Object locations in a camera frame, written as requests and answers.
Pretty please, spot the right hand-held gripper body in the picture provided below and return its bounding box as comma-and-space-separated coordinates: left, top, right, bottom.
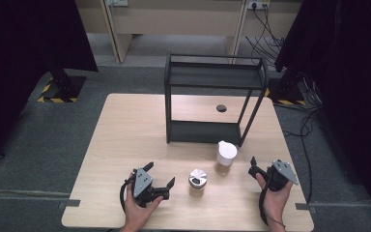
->
266, 159, 300, 192

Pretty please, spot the black floor cable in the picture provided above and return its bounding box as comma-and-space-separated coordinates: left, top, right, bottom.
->
282, 73, 324, 205

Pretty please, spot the white cup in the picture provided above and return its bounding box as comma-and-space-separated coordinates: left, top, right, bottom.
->
214, 140, 239, 177

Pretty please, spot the glass jar with silver lid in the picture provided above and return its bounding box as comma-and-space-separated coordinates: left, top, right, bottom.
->
187, 168, 209, 198

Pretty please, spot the black gripper strap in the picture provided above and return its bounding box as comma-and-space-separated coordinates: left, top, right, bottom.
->
258, 185, 286, 228
119, 178, 133, 215

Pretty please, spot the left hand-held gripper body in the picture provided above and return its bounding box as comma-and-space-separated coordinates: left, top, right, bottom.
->
131, 167, 158, 208

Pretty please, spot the grey floor tape piece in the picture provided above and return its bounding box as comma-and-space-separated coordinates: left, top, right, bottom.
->
295, 202, 319, 215
57, 198, 81, 209

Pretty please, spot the white wall socket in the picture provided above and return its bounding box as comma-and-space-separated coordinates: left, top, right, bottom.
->
246, 0, 271, 10
107, 0, 129, 8

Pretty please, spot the person's left hand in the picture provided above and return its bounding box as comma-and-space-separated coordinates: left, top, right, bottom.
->
122, 173, 163, 230

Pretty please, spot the black curtain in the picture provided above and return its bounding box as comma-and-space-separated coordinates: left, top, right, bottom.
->
274, 0, 371, 226
0, 0, 100, 167

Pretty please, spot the black metal shelf rack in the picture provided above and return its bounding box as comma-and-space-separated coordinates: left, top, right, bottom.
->
164, 52, 270, 148

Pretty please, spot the black stand with hazard tape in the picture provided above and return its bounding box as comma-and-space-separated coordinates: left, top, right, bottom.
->
265, 72, 307, 106
37, 66, 87, 104

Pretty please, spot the person's right hand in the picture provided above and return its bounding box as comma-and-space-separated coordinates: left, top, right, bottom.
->
256, 173, 294, 228

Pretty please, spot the bundle of black cables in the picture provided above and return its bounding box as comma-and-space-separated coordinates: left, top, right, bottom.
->
245, 4, 286, 70

